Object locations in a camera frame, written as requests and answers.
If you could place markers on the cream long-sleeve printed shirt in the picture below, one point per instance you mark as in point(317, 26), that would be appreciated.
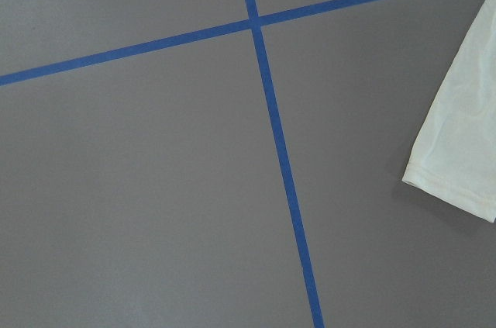
point(453, 156)

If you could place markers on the blue tape grid lines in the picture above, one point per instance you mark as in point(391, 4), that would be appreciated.
point(230, 163)

